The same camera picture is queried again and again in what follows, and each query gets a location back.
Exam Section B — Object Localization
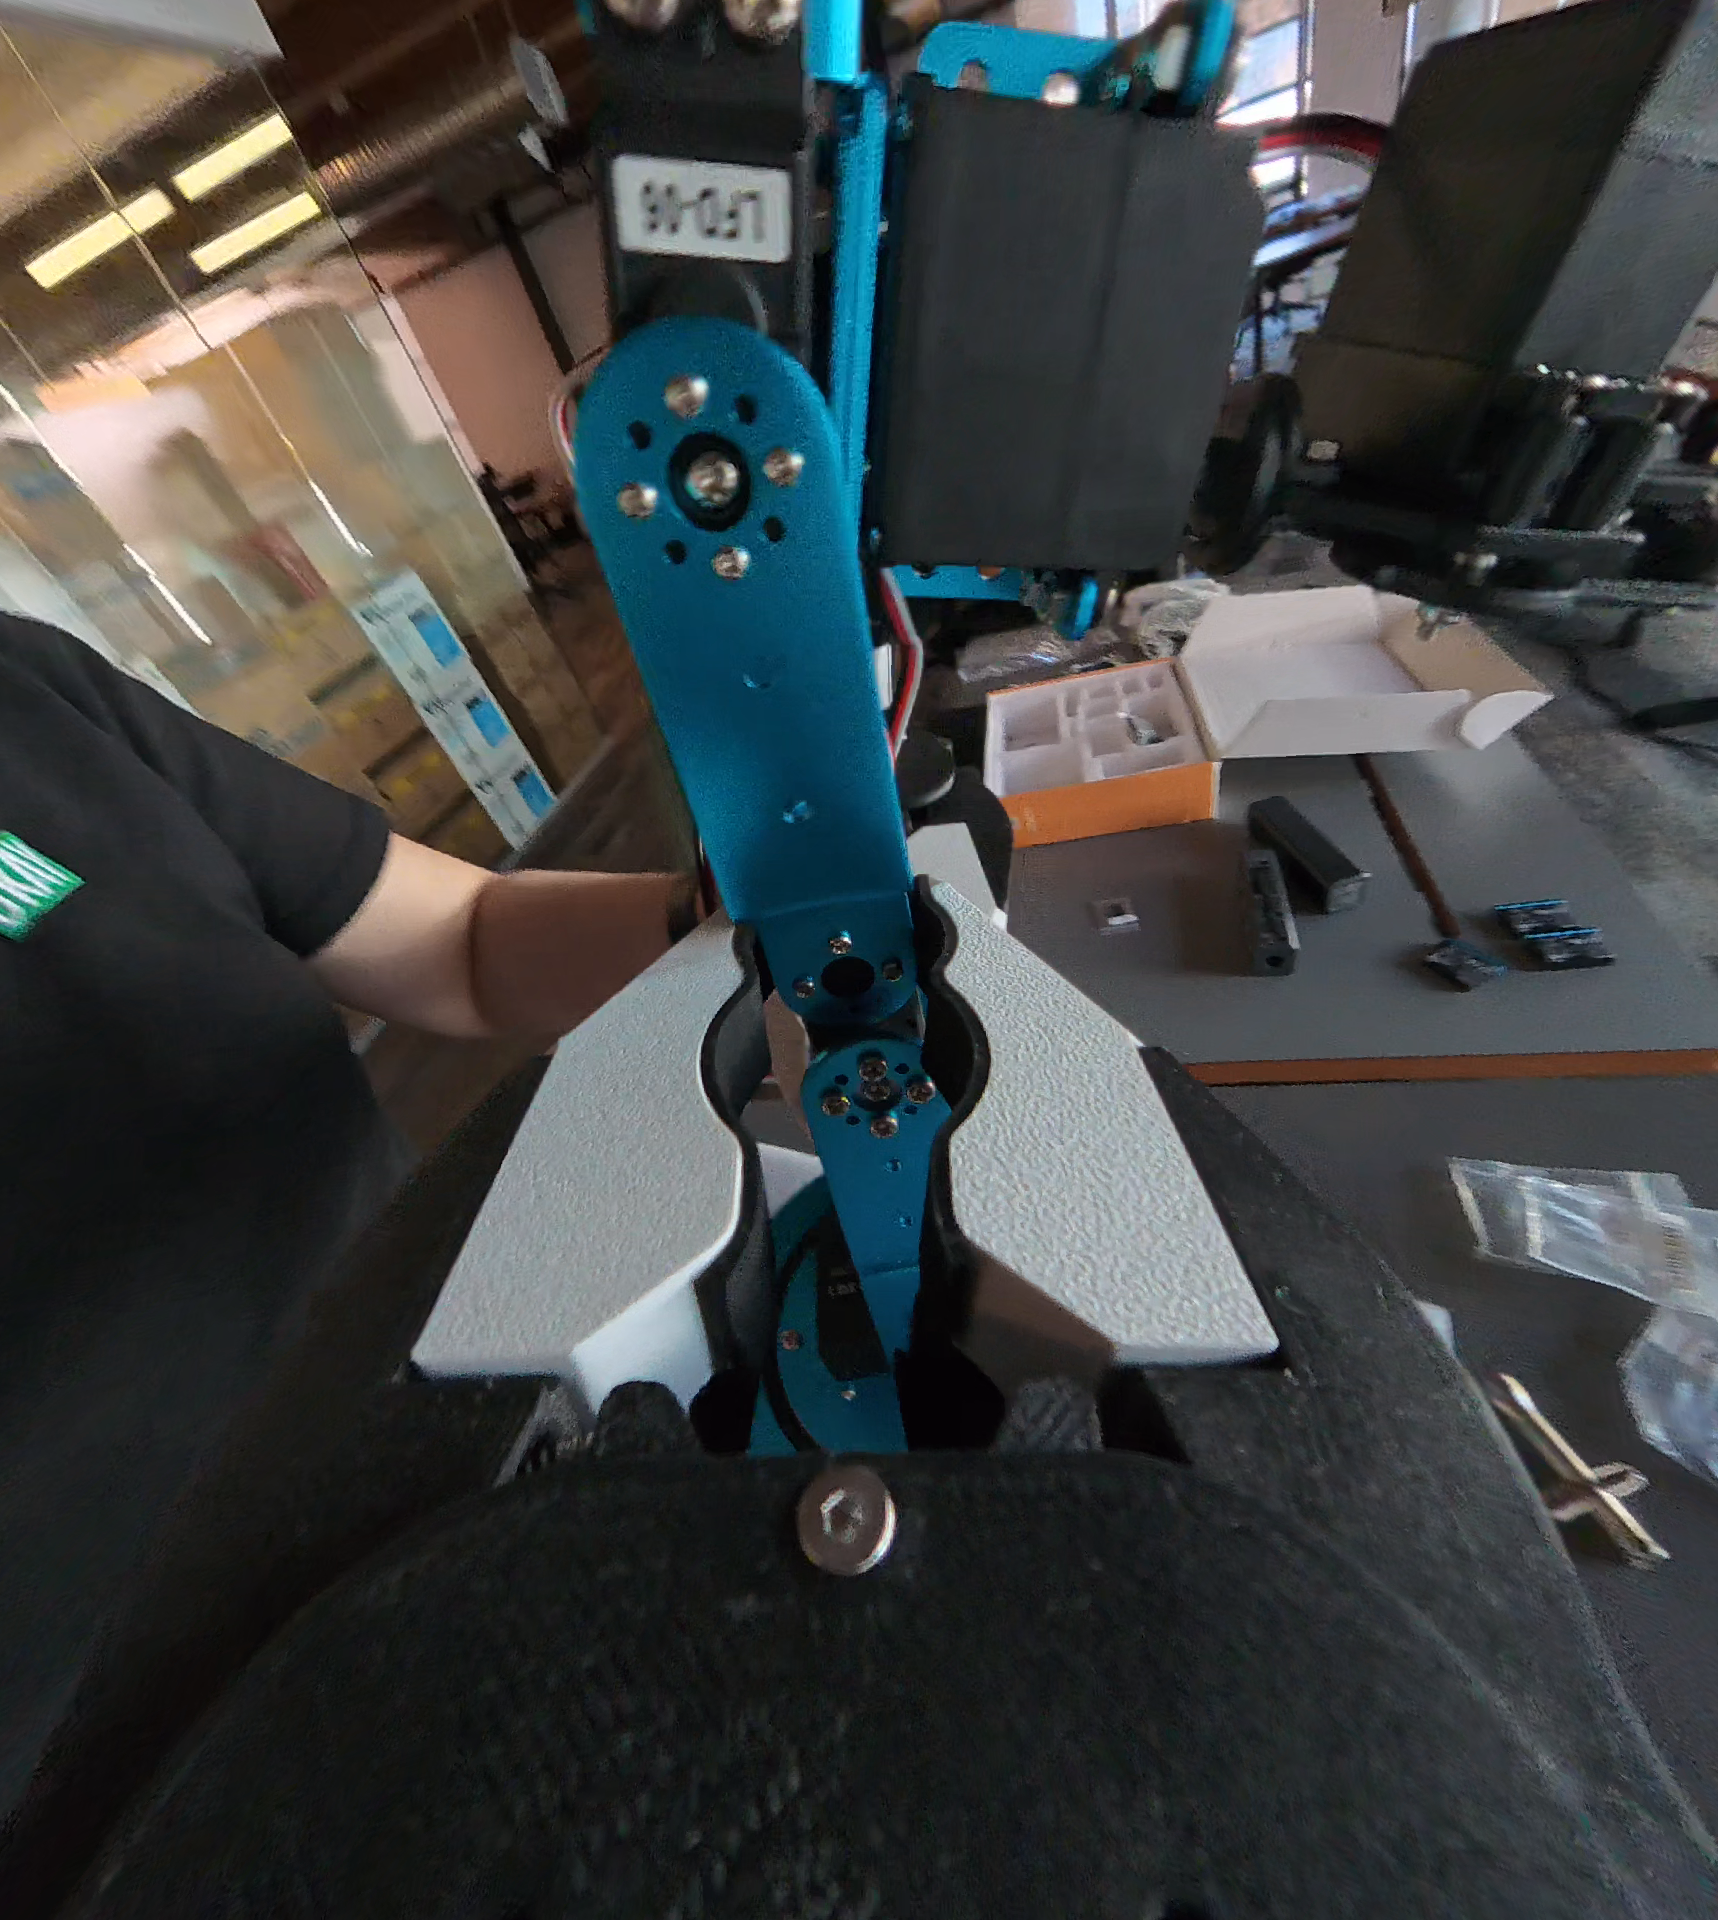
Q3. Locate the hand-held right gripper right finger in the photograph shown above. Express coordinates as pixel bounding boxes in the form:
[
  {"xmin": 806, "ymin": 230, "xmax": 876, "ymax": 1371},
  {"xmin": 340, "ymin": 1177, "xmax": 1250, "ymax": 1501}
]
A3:
[{"xmin": 911, "ymin": 881, "xmax": 1283, "ymax": 1374}]

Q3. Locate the black desk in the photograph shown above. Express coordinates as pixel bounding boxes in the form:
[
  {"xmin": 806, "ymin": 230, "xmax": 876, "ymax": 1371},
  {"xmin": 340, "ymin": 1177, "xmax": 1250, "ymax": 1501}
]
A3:
[{"xmin": 1180, "ymin": 1050, "xmax": 1718, "ymax": 1920}]

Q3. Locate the black rectangular block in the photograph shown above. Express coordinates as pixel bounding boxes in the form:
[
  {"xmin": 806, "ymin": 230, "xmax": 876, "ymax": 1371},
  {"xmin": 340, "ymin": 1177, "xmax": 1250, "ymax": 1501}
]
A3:
[{"xmin": 1245, "ymin": 793, "xmax": 1374, "ymax": 918}]

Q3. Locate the grey desk with wooden edge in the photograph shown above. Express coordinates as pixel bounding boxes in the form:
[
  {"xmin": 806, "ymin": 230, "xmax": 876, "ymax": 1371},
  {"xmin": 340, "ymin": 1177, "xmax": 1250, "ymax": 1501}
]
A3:
[{"xmin": 1001, "ymin": 599, "xmax": 1718, "ymax": 1089}]

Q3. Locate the person's left forearm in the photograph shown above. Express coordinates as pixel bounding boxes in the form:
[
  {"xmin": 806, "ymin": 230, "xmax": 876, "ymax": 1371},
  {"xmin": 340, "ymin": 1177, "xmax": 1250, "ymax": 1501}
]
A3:
[{"xmin": 300, "ymin": 827, "xmax": 713, "ymax": 1047}]

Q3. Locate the black slotted bar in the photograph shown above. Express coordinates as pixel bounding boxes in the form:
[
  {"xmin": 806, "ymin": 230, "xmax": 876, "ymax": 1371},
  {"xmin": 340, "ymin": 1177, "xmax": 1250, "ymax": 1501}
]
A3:
[{"xmin": 1237, "ymin": 845, "xmax": 1307, "ymax": 980}]

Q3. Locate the orange white cardboard box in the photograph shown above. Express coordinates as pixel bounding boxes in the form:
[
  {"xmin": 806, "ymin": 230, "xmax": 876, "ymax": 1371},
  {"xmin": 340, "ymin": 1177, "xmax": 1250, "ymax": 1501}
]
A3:
[{"xmin": 982, "ymin": 582, "xmax": 1556, "ymax": 852}]

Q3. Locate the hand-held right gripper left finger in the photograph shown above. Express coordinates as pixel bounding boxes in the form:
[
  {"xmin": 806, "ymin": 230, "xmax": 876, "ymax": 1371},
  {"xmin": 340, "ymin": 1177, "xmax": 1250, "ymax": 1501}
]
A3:
[{"xmin": 412, "ymin": 914, "xmax": 774, "ymax": 1390}]

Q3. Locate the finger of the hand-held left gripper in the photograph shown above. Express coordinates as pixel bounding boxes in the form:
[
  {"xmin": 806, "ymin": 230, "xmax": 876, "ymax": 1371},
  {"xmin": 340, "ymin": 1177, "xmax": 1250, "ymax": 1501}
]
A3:
[{"xmin": 906, "ymin": 815, "xmax": 1018, "ymax": 940}]

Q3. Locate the metal cross wrench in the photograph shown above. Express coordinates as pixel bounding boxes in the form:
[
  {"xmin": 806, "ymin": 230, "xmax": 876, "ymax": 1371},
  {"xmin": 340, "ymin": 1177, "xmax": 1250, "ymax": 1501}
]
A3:
[{"xmin": 1487, "ymin": 1368, "xmax": 1674, "ymax": 1572}]

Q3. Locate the blue toy robot arm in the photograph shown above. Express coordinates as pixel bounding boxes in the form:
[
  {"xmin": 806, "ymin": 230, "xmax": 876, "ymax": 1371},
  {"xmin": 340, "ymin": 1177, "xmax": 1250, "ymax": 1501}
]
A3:
[{"xmin": 507, "ymin": 0, "xmax": 1718, "ymax": 1463}]

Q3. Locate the group of clear plastic bags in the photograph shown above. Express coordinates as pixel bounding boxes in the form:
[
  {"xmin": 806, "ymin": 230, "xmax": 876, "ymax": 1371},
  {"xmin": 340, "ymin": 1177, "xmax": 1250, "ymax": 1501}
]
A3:
[{"xmin": 1447, "ymin": 1154, "xmax": 1718, "ymax": 1535}]

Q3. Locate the stack of cardboard boxes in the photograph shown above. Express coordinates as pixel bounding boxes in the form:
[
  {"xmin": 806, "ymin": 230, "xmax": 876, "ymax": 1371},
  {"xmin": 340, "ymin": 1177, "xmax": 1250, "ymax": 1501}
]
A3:
[{"xmin": 237, "ymin": 565, "xmax": 569, "ymax": 864}]

